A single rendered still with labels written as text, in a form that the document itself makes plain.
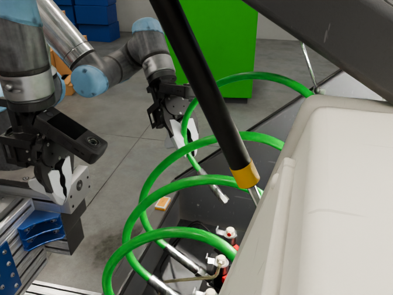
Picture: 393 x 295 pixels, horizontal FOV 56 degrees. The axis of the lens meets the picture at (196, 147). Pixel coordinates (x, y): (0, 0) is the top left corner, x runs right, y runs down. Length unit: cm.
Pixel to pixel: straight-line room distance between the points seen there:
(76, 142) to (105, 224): 195
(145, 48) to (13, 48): 41
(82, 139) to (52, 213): 63
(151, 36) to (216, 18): 300
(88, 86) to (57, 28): 15
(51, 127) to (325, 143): 49
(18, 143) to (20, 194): 59
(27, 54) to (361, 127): 49
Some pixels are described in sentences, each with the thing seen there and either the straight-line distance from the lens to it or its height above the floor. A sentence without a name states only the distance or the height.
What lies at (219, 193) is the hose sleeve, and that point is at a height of 112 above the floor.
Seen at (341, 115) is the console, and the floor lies 155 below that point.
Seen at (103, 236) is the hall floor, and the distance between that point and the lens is 245.
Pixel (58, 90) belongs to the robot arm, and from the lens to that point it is 126.
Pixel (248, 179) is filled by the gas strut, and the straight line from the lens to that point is 30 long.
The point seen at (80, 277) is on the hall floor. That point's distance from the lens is 225.
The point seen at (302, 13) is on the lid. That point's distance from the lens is 20.
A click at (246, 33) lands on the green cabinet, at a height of 78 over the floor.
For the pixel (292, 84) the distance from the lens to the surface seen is 65.
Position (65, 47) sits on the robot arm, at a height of 141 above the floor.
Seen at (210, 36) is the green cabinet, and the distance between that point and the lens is 396.
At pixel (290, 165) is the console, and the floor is 152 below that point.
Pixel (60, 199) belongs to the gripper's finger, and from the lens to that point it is 71.
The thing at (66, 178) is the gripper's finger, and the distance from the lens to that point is 71.
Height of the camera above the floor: 163
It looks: 30 degrees down
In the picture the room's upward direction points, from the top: straight up
